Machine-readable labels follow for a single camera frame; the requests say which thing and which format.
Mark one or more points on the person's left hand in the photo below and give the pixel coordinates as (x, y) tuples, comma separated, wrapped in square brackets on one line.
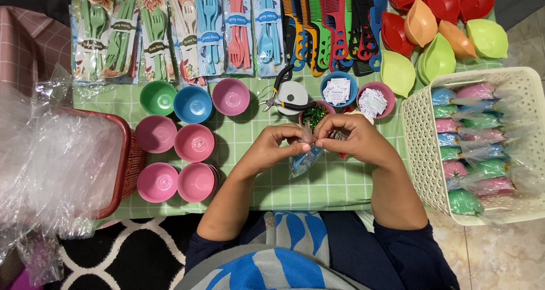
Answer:
[(272, 147)]

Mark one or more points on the row of coloured plastic combs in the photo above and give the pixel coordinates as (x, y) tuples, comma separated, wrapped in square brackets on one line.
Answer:
[(332, 21)]

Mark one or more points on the green checked cloth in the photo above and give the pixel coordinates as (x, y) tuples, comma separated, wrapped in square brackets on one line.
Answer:
[(255, 187)]

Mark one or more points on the heap of clear plastic bags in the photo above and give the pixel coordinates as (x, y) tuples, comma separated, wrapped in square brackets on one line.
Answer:
[(55, 162)]

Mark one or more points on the person's right hand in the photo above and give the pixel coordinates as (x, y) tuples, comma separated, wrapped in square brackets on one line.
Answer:
[(360, 138)]

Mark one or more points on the pile of wrapped gift packets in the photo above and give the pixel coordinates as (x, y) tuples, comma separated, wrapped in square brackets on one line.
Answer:
[(472, 153)]

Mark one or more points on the pink bowl holding cards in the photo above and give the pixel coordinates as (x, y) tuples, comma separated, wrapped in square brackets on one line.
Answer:
[(385, 89)]

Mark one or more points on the clear bag with blue bowl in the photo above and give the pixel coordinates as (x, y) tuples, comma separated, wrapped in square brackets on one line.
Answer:
[(304, 161)]

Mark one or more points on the cluster of leaf-shaped plastic dishes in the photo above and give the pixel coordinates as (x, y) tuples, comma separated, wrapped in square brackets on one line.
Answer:
[(438, 38)]

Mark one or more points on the blue bowl holding cards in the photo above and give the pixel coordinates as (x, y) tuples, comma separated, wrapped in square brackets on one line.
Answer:
[(354, 95)]

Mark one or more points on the person's dark blue shirt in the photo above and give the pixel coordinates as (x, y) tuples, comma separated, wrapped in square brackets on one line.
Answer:
[(400, 260)]

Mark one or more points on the stack of white printed cards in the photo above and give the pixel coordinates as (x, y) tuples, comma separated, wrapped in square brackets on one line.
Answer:
[(337, 92), (372, 103)]

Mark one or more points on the group of upturned round bowls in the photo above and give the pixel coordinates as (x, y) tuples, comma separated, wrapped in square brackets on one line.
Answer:
[(193, 143)]

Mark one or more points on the bunch of green glitter ties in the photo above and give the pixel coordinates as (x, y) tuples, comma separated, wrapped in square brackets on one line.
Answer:
[(314, 115)]

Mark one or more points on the pink checked fabric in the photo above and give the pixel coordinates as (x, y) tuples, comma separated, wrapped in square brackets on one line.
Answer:
[(30, 43)]

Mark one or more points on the black and white rug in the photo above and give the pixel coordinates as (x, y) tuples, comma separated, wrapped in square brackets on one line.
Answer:
[(127, 256)]

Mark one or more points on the white tape roll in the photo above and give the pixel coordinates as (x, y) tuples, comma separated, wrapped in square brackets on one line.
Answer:
[(293, 93)]

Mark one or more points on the red plastic basket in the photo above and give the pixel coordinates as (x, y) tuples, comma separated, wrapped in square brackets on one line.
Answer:
[(132, 158)]

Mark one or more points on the pink bowl holding twist ties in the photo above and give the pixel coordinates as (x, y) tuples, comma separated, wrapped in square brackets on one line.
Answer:
[(330, 106)]

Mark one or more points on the row of packed plastic cutlery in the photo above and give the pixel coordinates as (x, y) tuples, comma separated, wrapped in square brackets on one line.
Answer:
[(179, 38)]

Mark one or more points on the person's blue grey patterned garment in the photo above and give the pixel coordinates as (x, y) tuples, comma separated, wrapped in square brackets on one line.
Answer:
[(289, 256)]

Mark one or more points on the white woven plastic basket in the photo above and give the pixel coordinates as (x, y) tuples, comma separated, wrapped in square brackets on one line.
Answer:
[(419, 153)]

